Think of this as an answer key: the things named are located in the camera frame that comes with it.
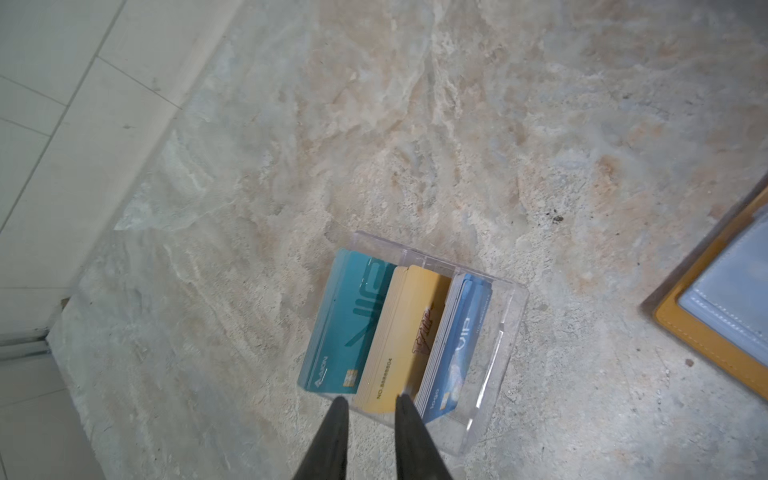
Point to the beige card in stand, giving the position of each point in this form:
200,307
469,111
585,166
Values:
403,338

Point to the teal card in stand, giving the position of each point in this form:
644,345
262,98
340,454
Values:
351,306

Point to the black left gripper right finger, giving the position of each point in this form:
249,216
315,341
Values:
416,454

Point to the blue card in stand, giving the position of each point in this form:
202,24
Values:
453,348

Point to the yellow leather card holder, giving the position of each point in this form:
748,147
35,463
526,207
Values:
718,306

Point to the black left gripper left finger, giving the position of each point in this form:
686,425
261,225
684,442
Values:
326,458

